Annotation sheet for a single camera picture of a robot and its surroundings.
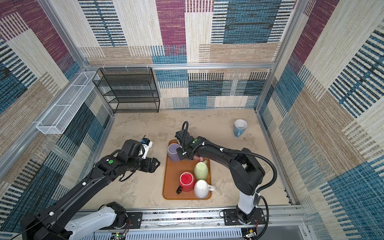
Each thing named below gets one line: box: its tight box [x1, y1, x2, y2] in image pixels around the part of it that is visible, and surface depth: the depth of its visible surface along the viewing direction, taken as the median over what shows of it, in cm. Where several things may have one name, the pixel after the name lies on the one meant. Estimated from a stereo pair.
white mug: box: [193, 179, 216, 199], surface depth 77 cm
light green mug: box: [193, 160, 209, 180], surface depth 83 cm
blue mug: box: [233, 119, 248, 138], surface depth 101 cm
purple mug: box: [167, 143, 182, 162], surface depth 93 cm
